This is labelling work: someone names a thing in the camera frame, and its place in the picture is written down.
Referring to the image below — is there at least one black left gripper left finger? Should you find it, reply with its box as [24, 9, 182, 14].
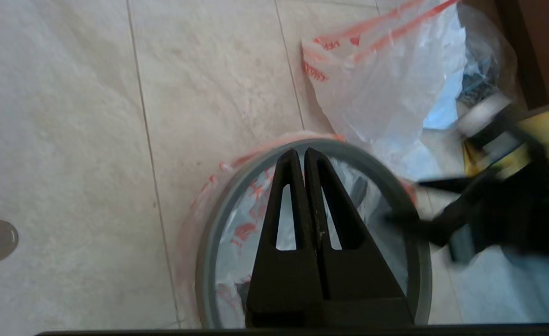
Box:
[246, 148, 324, 327]

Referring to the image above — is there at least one white bag with cartoon print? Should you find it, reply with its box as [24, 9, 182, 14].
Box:
[179, 134, 417, 329]

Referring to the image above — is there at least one grey plastic bin ring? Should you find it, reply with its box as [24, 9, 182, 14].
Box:
[195, 139, 432, 329]

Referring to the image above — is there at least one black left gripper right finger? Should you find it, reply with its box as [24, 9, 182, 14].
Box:
[305, 147, 415, 327]

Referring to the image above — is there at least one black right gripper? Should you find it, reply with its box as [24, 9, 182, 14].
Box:
[386, 173, 549, 264]

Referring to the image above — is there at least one translucent white red-trimmed bag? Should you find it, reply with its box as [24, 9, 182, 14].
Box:
[301, 0, 467, 180]

